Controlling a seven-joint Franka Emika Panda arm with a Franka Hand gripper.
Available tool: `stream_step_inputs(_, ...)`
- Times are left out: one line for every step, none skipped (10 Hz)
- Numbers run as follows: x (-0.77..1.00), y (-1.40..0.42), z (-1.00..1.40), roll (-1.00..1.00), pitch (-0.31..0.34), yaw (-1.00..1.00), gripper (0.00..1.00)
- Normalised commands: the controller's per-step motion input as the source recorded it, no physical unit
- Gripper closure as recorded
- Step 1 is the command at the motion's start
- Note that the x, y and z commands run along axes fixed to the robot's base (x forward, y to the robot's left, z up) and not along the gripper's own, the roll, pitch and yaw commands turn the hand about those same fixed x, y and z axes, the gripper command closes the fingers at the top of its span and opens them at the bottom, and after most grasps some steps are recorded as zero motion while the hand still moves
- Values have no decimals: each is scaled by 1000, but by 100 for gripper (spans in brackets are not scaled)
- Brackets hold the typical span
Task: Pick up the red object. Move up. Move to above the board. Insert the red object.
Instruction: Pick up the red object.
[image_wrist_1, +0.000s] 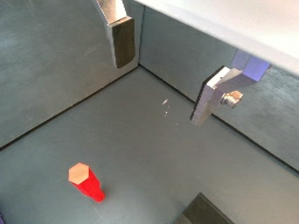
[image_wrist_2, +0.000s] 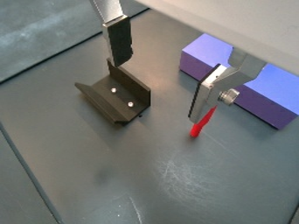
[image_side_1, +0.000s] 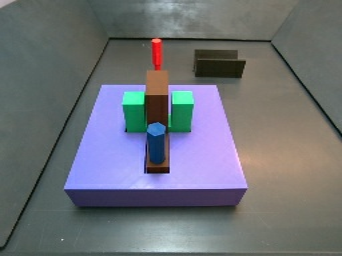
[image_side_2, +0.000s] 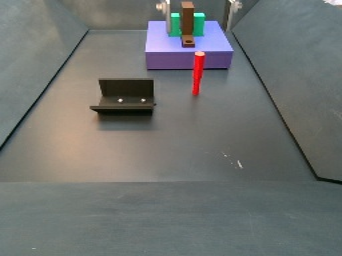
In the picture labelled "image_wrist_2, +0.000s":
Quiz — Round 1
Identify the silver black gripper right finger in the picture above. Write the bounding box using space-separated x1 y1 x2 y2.
188 48 267 123

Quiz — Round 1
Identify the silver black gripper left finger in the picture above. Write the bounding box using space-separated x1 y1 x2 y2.
90 0 134 67

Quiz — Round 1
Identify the red peg object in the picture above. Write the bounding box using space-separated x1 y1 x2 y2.
190 107 216 137

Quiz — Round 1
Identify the purple block board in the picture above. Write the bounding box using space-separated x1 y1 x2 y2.
180 34 299 130

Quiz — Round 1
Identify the black angled bracket holder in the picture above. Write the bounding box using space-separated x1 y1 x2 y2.
75 60 151 125

